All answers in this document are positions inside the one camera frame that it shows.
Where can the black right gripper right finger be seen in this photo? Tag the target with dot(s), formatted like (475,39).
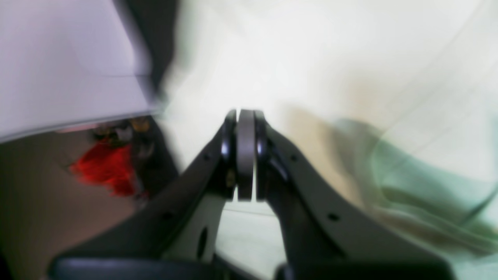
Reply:
(325,237)

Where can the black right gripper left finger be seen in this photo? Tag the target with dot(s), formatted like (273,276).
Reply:
(173,237)

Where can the light green T-shirt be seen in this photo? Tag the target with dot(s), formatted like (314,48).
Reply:
(393,102)

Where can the red black side clamp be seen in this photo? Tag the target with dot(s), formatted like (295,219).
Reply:
(109,164)

